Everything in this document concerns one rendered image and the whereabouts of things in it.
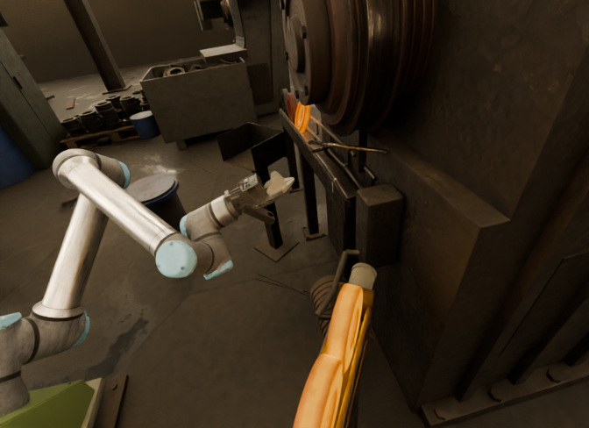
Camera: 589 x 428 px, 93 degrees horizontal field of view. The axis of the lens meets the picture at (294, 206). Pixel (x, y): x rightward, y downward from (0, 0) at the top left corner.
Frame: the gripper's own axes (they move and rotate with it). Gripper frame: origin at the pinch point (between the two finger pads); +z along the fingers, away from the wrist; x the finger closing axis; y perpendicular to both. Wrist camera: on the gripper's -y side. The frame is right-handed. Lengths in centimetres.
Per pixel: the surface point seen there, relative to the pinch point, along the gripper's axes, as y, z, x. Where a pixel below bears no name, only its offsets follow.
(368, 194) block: -0.1, 16.6, -21.2
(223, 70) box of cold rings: 2, -21, 238
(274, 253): -67, -33, 46
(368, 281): -8.5, 6.6, -37.8
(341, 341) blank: 1, -2, -52
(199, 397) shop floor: -55, -72, -21
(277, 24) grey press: 6, 52, 293
